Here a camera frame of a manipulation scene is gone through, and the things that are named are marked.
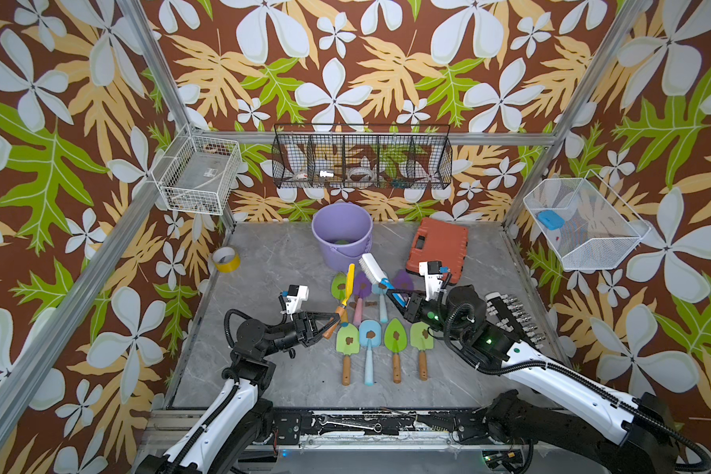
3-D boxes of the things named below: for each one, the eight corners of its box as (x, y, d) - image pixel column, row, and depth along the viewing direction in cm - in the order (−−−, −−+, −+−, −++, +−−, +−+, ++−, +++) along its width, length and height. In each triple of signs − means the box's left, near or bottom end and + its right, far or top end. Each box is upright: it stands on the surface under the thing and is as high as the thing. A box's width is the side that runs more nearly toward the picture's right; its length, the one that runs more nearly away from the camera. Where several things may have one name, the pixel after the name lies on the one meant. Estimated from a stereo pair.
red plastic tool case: (403, 269, 107) (404, 262, 104) (419, 222, 122) (420, 214, 119) (458, 285, 103) (461, 278, 99) (467, 234, 118) (471, 227, 115)
